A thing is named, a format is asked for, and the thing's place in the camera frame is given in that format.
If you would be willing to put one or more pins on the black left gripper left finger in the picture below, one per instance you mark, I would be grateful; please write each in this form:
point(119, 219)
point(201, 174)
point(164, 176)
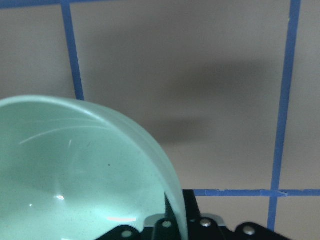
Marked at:
point(171, 225)

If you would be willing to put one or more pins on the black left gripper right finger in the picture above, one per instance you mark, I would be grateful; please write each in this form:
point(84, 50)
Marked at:
point(206, 226)

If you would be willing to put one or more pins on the green bowl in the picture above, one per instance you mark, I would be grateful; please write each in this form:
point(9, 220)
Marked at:
point(73, 170)

